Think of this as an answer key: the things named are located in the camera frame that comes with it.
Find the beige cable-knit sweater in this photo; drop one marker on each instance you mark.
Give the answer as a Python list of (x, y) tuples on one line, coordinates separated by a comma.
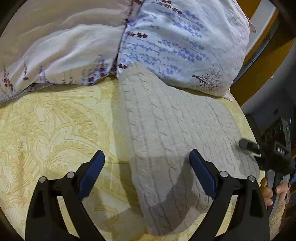
[(161, 125)]

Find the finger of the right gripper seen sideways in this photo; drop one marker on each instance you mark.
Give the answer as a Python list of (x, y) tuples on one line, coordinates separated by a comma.
[(249, 146)]

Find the floral lavender pillow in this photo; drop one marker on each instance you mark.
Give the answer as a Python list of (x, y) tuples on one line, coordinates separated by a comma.
[(198, 45)]

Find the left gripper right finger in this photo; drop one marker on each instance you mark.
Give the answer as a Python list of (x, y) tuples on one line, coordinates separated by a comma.
[(249, 219)]

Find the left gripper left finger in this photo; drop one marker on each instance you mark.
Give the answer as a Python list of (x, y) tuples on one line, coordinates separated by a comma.
[(44, 218)]

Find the person's right hand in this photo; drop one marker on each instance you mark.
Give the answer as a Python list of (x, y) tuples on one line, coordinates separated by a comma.
[(282, 190)]

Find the yellow patterned bedspread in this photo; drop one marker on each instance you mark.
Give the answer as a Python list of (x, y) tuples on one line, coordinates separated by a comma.
[(53, 131)]

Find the fluffy cream sleeve forearm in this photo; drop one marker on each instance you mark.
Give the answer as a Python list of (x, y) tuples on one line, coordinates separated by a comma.
[(275, 221)]

